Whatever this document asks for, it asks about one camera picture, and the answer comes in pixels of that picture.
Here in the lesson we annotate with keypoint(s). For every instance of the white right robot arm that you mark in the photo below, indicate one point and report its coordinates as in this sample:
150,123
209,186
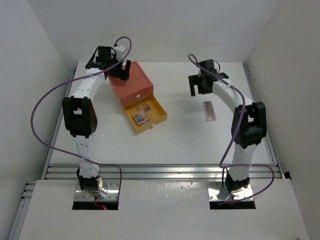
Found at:
249,124

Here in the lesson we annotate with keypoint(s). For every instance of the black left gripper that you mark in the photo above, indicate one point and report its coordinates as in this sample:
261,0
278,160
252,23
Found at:
122,74

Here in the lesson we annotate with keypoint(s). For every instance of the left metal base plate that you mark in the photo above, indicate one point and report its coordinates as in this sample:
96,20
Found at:
107,192

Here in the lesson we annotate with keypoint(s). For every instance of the square orange blush compact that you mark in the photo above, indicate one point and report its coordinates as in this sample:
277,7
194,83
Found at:
144,107

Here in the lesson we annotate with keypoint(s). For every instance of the yellow drawer with white knob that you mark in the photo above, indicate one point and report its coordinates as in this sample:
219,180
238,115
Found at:
157,115

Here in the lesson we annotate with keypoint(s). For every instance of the aluminium rail frame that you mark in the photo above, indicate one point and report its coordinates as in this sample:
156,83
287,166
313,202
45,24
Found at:
183,147

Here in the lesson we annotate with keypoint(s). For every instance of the long brown eyeshadow palette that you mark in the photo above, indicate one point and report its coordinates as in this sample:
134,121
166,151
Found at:
209,111

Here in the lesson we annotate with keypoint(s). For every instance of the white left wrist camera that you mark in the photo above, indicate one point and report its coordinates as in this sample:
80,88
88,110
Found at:
120,51

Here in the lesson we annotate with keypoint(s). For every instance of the orange drawer box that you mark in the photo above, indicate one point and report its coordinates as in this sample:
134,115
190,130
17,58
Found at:
137,80

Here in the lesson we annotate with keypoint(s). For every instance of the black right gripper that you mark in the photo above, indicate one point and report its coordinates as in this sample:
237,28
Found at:
194,80

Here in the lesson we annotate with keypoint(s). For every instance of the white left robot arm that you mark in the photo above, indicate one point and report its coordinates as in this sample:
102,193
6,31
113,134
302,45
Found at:
79,115

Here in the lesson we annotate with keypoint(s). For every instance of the orange drawer with white knob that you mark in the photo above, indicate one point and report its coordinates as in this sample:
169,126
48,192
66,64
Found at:
136,95

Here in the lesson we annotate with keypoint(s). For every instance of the small colourful eyeshadow palette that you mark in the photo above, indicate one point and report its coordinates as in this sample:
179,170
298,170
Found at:
140,117

